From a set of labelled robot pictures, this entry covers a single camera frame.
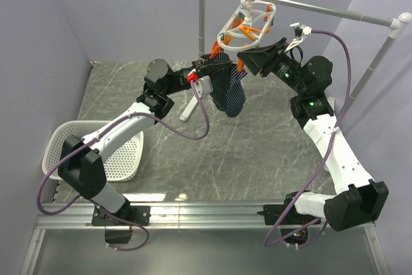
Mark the white oval clip hanger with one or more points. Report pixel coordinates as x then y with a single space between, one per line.
245 28

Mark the aluminium mounting rail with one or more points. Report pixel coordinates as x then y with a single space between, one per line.
168 215

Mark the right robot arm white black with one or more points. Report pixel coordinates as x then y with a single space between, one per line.
358 198

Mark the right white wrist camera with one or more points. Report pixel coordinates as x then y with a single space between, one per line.
301 32

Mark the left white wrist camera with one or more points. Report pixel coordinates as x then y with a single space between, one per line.
202 85

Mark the navy striped underwear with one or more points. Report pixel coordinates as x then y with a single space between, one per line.
227 91

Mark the white perforated laundry basket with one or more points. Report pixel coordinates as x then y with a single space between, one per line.
121 166

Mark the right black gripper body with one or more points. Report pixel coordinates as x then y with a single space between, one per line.
284 67

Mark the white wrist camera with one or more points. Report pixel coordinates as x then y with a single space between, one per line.
301 32
202 85

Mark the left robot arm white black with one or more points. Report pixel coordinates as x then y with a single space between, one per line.
82 159

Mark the white metal drying rack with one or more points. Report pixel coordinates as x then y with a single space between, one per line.
396 26

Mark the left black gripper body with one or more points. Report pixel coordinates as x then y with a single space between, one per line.
195 65

